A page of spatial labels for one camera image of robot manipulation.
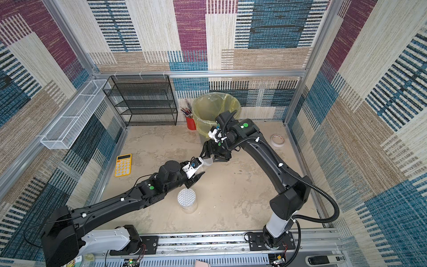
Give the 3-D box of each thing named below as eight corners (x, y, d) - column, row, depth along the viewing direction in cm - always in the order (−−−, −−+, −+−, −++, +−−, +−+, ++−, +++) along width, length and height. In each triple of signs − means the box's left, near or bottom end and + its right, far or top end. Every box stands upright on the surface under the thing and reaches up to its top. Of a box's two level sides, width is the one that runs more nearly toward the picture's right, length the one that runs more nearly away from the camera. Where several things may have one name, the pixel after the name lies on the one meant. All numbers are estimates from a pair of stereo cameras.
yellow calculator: (116, 178, 97) (114, 176, 95) (117, 158, 105) (116, 156, 104) (131, 174, 98) (129, 172, 96) (131, 155, 107) (130, 153, 105)
